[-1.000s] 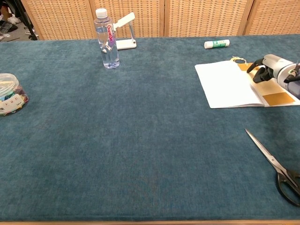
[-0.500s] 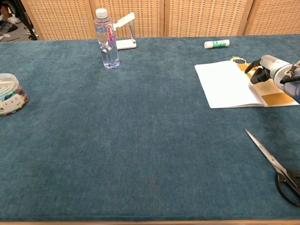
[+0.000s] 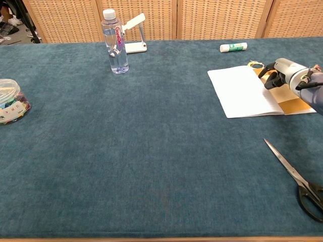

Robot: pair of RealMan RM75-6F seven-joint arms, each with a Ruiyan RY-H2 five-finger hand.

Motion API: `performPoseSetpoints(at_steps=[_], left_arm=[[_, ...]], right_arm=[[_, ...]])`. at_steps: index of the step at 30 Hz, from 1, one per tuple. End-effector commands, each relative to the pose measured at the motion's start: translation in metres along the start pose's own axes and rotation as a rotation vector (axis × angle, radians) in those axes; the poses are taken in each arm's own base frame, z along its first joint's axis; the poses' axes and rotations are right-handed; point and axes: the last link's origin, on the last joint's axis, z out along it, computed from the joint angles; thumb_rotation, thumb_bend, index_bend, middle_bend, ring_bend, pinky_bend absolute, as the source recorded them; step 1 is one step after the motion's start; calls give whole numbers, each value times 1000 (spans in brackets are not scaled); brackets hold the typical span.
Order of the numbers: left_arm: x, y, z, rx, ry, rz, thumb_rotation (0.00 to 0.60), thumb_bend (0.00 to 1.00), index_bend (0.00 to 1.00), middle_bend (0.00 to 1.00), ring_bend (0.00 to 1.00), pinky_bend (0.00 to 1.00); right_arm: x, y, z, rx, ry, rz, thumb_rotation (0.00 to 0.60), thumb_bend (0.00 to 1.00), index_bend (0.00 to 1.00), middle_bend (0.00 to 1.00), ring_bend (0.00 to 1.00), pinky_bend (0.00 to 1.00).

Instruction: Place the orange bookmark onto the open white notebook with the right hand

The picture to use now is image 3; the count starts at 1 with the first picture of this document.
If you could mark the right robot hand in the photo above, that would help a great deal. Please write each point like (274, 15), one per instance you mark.
(290, 71)

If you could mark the orange cream bookmark with tassel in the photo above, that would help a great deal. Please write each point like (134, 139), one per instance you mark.
(295, 106)

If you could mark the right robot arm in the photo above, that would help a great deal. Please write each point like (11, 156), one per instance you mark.
(315, 93)

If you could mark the open white notebook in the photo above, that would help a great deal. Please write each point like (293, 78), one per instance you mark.
(234, 90)

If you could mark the white green glue stick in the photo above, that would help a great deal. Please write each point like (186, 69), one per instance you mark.
(233, 47)

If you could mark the wicker folding screen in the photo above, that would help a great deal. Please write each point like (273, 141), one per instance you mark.
(214, 20)

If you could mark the white folding phone stand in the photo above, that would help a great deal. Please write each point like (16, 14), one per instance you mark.
(136, 48)

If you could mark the clear plastic water bottle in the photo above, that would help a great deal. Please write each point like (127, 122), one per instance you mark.
(117, 50)

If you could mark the teal blue table cloth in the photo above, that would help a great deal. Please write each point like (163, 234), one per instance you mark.
(101, 151)

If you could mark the black tripod stand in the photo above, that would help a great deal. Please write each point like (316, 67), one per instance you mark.
(35, 40)

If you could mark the white sneaker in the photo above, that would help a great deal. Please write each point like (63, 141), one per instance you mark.
(16, 20)

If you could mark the clear jar of colourful clips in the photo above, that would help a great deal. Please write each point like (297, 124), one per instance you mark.
(12, 106)

